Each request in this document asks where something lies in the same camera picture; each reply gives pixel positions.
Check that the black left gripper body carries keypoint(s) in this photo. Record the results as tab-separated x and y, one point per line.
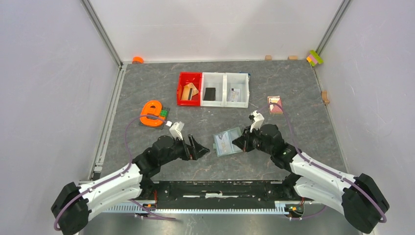
183	152

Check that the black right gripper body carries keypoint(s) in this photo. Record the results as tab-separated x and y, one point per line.
254	141

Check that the silver credit card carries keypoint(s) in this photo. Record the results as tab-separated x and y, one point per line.
234	95

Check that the gold credit card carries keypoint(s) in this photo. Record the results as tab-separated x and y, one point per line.
195	91
187	92

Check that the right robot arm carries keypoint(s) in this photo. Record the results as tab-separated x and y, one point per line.
357	198

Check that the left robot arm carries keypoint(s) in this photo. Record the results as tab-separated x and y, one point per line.
76	205

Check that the red playing card box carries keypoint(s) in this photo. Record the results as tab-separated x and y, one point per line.
275	105

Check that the black card in bin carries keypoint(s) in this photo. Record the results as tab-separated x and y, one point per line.
209	94

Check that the green toy brick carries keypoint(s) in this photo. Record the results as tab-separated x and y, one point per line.
163	113

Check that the orange curved toy track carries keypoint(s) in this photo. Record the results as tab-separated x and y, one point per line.
157	105

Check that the white bin left compartment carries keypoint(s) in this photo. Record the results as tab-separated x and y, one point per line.
213	79

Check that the white bin compartment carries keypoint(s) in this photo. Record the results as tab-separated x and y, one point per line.
237	80
213	79

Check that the white bin right compartment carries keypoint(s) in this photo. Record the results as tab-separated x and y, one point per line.
237	80

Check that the red plastic bin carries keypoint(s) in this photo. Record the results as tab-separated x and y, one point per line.
185	78

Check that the wooden arch block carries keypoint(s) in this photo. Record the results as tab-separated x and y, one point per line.
325	99

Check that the multicolour toy brick stack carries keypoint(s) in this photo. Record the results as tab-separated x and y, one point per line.
314	59

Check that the orange tape roll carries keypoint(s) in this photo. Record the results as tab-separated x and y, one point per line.
137	60

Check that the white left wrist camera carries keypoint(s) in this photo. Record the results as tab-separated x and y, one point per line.
175	129

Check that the grey studded base plate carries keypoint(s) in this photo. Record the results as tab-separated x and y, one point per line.
151	120

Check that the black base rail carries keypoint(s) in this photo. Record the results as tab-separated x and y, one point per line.
268	190

